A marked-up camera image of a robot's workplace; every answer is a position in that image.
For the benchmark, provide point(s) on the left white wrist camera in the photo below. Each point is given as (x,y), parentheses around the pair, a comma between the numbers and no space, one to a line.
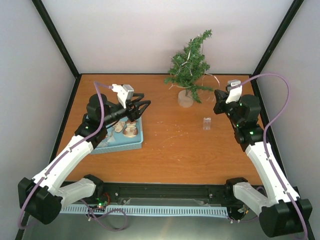
(124,92)

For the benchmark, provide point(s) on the beige wooden heart ornament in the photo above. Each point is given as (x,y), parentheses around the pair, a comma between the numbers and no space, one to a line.
(119,126)

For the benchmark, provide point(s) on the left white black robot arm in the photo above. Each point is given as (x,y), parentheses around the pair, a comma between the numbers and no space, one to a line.
(43,196)

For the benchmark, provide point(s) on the snowman ornament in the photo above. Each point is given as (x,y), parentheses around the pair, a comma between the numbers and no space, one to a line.
(130,129)

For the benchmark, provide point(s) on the clear plastic battery box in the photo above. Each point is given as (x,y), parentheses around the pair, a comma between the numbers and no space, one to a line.
(206,123)

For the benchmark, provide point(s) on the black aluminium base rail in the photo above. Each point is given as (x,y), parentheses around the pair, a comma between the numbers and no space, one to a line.
(212,193)

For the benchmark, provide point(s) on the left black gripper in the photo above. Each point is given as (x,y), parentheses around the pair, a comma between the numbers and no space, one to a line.
(135,112)

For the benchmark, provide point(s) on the blue plastic basket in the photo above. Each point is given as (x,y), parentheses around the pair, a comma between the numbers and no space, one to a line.
(117,142)

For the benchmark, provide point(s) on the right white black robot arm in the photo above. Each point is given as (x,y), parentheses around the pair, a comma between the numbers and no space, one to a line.
(281,211)

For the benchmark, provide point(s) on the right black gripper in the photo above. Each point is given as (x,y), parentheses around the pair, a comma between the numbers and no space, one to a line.
(220,96)

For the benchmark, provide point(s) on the small green christmas tree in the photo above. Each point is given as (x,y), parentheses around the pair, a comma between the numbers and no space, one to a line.
(191,68)

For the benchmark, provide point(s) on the light blue cable duct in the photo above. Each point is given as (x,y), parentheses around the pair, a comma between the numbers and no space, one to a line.
(163,211)

